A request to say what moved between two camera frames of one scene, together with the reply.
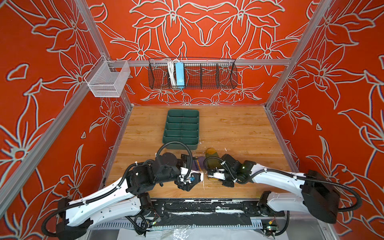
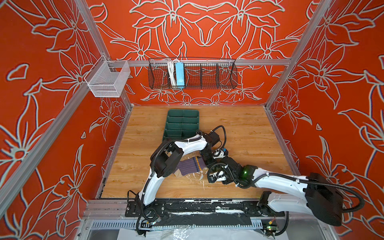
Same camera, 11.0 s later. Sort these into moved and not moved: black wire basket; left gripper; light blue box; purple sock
Moved: left gripper
Not moved: black wire basket; light blue box; purple sock
